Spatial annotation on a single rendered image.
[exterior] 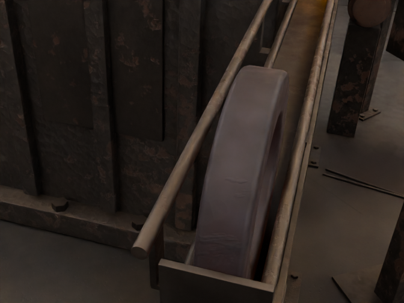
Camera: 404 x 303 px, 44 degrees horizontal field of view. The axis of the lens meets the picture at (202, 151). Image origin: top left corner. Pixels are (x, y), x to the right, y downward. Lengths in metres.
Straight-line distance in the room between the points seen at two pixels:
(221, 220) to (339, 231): 1.14
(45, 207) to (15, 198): 0.09
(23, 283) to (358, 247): 0.84
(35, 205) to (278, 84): 1.09
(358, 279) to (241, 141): 1.03
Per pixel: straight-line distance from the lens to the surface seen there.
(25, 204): 1.38
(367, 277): 1.32
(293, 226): 0.43
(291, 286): 1.24
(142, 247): 0.33
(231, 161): 0.30
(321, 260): 1.34
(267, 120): 0.31
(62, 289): 1.24
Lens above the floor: 0.90
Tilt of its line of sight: 32 degrees down
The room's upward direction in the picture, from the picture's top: 3 degrees clockwise
